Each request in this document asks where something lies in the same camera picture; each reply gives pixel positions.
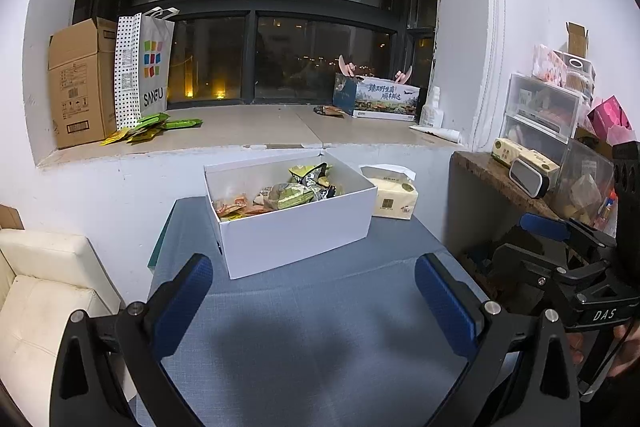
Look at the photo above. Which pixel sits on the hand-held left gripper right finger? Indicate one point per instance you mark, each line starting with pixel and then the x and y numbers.
pixel 445 307

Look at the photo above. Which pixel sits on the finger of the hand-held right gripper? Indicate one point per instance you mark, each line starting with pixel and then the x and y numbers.
pixel 545 227
pixel 525 262

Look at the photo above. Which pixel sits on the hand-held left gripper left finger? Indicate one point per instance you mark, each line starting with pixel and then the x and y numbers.
pixel 182 307

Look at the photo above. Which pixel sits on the white cardboard box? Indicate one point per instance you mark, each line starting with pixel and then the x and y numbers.
pixel 300 237

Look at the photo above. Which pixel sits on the pile of mixed snack packets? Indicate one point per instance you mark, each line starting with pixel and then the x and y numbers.
pixel 287 197

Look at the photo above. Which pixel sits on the person's right hand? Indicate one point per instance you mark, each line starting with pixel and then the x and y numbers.
pixel 631 344

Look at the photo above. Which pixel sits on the clear plastic container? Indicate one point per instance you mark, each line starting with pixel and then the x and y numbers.
pixel 582 187

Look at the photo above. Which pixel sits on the black white headset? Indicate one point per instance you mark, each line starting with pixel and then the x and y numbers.
pixel 529 177

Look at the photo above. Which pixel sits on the yellow tissue packs on shelf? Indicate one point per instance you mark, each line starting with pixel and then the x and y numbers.
pixel 520 152

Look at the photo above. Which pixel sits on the brown stone side counter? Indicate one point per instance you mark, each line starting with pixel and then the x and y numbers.
pixel 480 169

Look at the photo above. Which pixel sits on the pink gift bag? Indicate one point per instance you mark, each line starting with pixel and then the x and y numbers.
pixel 610 117

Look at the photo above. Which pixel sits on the clear plastic drawer unit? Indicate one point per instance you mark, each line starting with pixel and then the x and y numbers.
pixel 542 107

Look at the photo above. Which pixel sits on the beige tissue pack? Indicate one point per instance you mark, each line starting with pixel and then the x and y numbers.
pixel 395 197

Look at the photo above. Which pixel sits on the cream leather stool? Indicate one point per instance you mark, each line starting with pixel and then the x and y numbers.
pixel 45 287

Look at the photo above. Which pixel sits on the clear plastic box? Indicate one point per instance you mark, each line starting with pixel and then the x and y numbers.
pixel 577 74

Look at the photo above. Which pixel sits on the white tube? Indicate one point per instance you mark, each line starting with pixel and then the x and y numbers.
pixel 437 133

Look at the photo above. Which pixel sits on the white spray bottle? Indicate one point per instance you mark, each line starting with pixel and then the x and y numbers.
pixel 432 109

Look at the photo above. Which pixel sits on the pink floral packet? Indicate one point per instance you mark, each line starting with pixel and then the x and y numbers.
pixel 549 63

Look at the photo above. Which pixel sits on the small open cardboard box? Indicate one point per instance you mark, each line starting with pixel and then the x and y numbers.
pixel 577 38

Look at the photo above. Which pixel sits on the pile of green sachets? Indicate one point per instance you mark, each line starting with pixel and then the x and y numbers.
pixel 150 129

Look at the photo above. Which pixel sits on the beige stone window sill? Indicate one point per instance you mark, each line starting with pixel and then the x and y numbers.
pixel 250 129

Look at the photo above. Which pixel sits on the flat cardboard piece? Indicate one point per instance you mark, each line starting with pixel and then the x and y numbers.
pixel 10 217

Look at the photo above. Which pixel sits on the pink plush ear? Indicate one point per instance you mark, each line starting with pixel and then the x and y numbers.
pixel 347 66
pixel 405 75

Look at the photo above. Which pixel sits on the printed long tissue box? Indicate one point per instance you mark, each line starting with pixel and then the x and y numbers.
pixel 380 99

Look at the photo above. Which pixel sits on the orange snack packet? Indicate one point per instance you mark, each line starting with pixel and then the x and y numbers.
pixel 330 110

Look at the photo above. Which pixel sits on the white shopping bag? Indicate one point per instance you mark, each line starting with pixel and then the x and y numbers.
pixel 150 67

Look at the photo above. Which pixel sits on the brown cardboard box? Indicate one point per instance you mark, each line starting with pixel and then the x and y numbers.
pixel 80 82

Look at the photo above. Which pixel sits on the black window frame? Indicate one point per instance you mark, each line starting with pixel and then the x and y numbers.
pixel 250 2

